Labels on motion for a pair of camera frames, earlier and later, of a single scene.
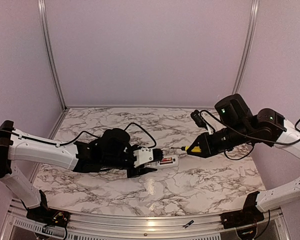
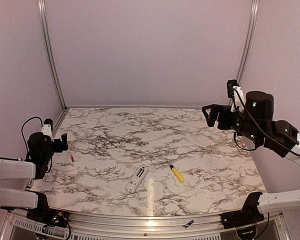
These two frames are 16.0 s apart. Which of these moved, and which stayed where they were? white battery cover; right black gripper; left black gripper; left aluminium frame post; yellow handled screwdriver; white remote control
Moved: right black gripper; yellow handled screwdriver; white remote control; left black gripper
Stayed: white battery cover; left aluminium frame post
